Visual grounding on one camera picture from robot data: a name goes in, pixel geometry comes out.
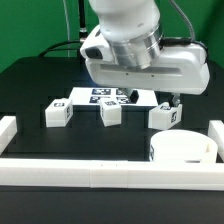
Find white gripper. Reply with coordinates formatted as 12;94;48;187
85;28;210;107

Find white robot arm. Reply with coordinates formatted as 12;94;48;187
80;0;210;105

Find white marker sheet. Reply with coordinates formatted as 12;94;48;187
69;87;158;107

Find white front fence bar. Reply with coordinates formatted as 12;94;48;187
0;158;224;191

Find white left fence bar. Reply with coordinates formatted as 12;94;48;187
0;116;17;155

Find black base cables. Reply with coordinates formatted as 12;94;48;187
38;0;94;61

